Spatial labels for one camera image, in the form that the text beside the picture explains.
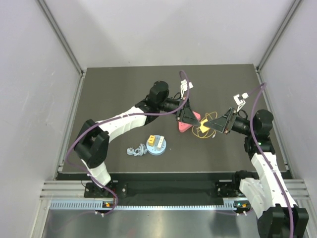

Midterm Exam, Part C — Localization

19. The pink triangular power strip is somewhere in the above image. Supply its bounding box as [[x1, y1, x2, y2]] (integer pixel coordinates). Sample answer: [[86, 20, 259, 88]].
[[178, 112, 201, 133]]

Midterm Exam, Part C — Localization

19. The aluminium frame post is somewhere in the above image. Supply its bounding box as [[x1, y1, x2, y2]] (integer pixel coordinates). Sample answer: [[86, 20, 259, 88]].
[[255, 0, 303, 73], [36, 0, 84, 76]]

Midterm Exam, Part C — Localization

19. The light blue round socket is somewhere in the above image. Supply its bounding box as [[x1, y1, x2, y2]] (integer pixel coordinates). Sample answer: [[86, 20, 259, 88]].
[[146, 135, 167, 156]]

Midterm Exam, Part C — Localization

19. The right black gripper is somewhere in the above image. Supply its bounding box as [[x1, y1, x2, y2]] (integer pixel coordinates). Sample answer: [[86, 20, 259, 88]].
[[204, 108, 255, 136]]

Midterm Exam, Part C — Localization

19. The yellow plug adapter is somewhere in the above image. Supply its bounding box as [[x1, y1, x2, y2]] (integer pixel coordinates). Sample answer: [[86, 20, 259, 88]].
[[147, 135, 156, 146]]

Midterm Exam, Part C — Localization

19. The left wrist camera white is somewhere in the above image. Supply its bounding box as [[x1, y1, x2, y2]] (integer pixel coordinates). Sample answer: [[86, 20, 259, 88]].
[[180, 79, 193, 100]]

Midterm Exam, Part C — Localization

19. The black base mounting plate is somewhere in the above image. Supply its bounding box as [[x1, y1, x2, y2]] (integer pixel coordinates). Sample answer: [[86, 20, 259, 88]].
[[84, 172, 248, 200]]

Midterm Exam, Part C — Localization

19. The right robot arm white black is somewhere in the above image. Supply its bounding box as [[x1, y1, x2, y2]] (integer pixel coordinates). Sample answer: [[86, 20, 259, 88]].
[[203, 108, 309, 238]]

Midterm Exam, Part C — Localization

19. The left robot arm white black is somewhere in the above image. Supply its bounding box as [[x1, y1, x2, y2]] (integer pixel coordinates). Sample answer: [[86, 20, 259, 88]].
[[74, 79, 200, 197]]

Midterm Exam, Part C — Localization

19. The yellow charger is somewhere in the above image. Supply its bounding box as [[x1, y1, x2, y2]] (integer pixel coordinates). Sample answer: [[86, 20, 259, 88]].
[[199, 119, 210, 133]]

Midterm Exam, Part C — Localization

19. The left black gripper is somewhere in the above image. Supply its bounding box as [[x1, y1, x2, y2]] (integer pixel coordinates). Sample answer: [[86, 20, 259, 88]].
[[158, 97, 200, 127]]

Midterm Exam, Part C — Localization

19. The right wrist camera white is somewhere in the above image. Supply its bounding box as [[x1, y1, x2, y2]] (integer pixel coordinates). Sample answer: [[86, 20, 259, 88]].
[[233, 92, 249, 112]]

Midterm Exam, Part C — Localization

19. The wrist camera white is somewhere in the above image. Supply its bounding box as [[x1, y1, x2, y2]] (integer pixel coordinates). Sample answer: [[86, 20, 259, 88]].
[[180, 79, 193, 100], [233, 92, 249, 112]]

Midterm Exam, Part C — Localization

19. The white square charger plug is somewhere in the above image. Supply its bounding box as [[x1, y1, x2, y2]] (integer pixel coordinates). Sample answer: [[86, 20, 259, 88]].
[[157, 136, 164, 150]]

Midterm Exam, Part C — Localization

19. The left aluminium frame post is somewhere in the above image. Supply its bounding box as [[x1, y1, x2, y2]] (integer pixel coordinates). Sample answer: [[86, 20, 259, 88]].
[[36, 0, 84, 76]]

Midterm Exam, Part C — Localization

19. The light blue socket cord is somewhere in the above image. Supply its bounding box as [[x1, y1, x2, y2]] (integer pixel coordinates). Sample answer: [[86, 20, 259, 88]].
[[126, 143, 148, 157]]

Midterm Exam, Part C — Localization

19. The right aluminium frame post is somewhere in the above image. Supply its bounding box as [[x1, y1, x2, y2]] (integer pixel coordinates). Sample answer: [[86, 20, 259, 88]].
[[255, 0, 303, 73]]

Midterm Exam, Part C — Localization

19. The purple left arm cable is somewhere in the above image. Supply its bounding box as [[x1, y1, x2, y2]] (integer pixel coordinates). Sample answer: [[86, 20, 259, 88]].
[[64, 70, 191, 216]]

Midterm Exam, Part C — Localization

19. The yellow cable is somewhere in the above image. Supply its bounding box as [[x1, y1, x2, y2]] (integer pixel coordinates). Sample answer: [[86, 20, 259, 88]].
[[191, 111, 219, 140]]

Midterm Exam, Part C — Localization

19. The grey slotted cable duct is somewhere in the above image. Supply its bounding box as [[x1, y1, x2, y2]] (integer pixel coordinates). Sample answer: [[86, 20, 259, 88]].
[[50, 200, 251, 211]]

